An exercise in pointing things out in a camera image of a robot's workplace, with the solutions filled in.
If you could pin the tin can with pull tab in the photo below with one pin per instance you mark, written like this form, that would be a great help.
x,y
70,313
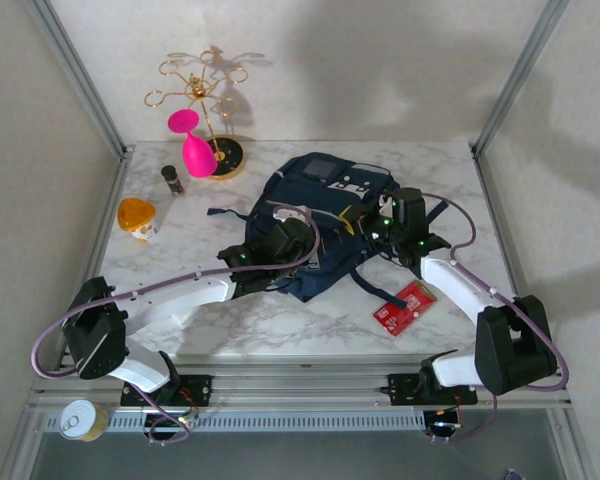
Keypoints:
x,y
77,420

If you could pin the aluminium frame post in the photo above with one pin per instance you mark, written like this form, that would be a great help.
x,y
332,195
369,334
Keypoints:
x,y
520,75
82,75

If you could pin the navy blue backpack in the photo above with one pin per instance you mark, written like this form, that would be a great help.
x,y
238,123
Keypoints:
x,y
305,195

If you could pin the aluminium side rail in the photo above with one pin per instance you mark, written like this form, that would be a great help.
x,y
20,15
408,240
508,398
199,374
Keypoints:
x,y
492,200
94,250

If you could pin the cup with orange lid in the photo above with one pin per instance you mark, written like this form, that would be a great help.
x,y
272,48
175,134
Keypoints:
x,y
132,212

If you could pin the pink plastic goblet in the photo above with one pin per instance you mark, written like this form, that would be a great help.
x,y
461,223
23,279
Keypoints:
x,y
197,155

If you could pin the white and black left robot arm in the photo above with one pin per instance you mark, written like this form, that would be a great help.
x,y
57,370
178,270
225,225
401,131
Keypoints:
x,y
180,300

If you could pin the red card case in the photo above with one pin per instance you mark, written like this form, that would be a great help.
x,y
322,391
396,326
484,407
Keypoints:
x,y
407,317

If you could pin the small dark spice bottle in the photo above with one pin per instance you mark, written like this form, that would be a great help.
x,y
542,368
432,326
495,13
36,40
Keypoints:
x,y
172,180

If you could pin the small dark blue object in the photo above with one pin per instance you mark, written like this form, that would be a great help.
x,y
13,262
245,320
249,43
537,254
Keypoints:
x,y
513,475

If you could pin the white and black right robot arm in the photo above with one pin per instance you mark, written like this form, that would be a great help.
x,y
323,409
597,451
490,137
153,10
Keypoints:
x,y
460,290

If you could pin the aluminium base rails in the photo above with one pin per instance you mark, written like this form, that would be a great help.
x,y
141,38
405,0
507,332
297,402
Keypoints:
x,y
300,385

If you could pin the small controller board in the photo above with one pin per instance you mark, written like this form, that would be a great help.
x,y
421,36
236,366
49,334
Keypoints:
x,y
445,424
180,420

